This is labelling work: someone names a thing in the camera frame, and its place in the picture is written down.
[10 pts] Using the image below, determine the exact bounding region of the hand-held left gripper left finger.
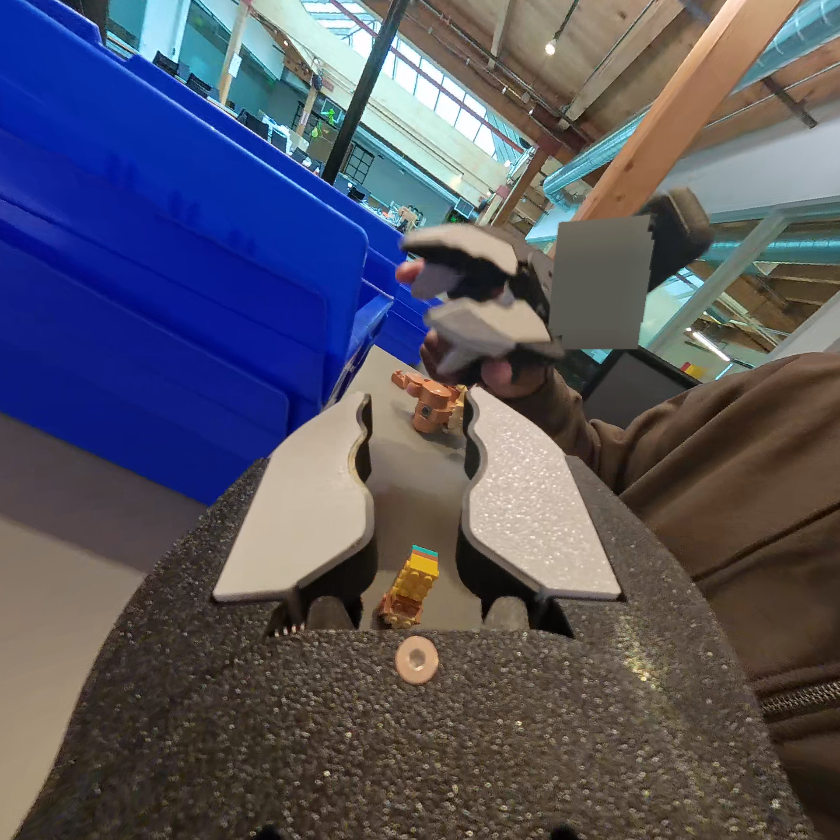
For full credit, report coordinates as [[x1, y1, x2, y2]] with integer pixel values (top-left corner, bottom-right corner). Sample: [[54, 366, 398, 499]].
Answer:
[[212, 392, 379, 603]]

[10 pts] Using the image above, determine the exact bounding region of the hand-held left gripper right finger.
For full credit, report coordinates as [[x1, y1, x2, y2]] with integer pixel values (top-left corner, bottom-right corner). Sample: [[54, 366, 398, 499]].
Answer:
[[456, 386, 623, 601]]

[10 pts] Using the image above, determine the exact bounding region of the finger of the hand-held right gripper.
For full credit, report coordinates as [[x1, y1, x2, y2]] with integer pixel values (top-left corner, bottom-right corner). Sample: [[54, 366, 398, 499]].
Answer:
[[423, 297, 553, 358], [400, 224, 524, 278]]

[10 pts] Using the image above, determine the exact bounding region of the orange teal brick assembly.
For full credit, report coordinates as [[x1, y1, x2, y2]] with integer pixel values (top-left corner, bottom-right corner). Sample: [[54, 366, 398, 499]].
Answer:
[[392, 369, 468, 434]]

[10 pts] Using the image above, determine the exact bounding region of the orange yellow brick train model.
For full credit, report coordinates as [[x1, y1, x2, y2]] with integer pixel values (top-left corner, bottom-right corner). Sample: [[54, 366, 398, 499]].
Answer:
[[379, 545, 441, 629]]

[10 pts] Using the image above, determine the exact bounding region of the blue plastic bin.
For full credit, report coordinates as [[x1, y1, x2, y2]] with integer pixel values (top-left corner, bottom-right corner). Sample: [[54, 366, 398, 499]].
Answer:
[[377, 262, 437, 368], [0, 197, 329, 421], [0, 315, 293, 506], [0, 0, 409, 408]]

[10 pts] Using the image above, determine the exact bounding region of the person's right hand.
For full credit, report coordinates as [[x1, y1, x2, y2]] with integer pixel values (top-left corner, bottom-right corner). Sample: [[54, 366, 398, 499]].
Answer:
[[395, 258, 553, 400]]

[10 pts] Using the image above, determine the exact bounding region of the wooden pillar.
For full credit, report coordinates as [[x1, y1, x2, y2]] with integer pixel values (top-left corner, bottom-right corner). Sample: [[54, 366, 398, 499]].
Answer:
[[571, 0, 805, 224]]

